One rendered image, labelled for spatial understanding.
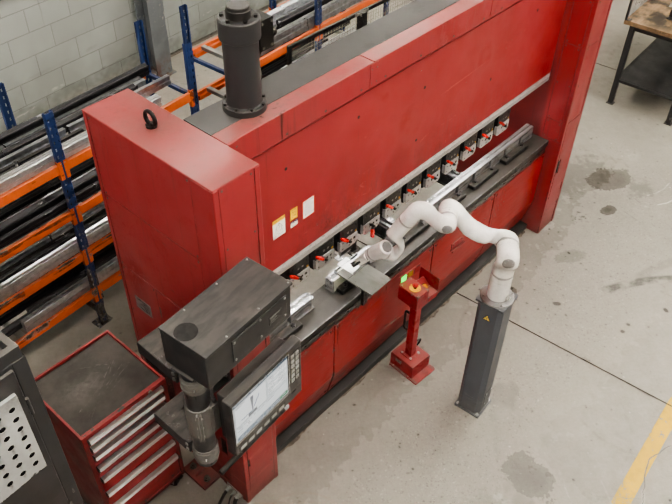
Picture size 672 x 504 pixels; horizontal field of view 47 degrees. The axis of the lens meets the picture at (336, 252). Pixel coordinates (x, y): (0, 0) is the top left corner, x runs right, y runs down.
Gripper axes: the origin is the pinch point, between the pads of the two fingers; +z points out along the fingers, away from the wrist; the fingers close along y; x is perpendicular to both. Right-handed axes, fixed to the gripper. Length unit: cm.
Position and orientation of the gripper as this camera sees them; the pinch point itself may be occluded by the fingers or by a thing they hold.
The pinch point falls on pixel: (356, 261)
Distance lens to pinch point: 443.9
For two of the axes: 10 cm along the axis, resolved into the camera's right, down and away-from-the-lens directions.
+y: -6.7, 4.9, -5.6
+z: -4.9, 2.7, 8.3
